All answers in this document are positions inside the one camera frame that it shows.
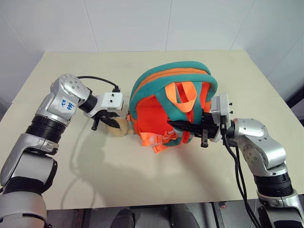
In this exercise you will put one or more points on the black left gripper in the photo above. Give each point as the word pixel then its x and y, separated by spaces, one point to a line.
pixel 97 120

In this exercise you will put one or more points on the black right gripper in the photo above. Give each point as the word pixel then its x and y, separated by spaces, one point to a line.
pixel 210 122

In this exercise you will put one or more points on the tan plush toy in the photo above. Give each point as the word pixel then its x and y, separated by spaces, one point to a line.
pixel 121 130

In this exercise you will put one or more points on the orange and teal backpack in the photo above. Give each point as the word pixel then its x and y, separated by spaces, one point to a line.
pixel 147 114

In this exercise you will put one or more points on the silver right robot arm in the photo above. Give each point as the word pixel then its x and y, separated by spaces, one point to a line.
pixel 261 147

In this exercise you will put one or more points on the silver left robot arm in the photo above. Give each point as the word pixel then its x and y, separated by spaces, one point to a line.
pixel 59 104

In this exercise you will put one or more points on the grey rounded shape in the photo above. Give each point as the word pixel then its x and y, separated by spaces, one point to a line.
pixel 183 216

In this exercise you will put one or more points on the dark rounded shape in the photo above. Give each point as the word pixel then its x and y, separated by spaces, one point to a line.
pixel 124 219

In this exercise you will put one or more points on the black metal bar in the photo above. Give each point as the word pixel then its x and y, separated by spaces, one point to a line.
pixel 297 95

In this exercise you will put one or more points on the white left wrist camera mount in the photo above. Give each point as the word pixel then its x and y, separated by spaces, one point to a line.
pixel 111 99

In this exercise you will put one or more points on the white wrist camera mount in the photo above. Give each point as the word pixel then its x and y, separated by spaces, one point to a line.
pixel 111 99
pixel 222 107

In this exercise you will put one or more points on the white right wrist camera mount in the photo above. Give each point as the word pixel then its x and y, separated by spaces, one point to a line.
pixel 222 107

